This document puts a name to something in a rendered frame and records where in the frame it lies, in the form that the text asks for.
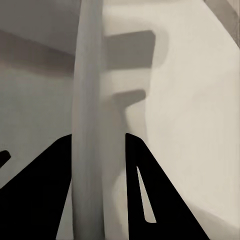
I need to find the bowl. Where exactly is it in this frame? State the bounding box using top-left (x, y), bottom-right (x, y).
top-left (71, 0), bottom-right (240, 240)

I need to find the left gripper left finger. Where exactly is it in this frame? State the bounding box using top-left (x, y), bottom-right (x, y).
top-left (0, 134), bottom-right (72, 240)

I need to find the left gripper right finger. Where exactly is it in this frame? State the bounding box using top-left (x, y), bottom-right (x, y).
top-left (125, 133), bottom-right (210, 240)

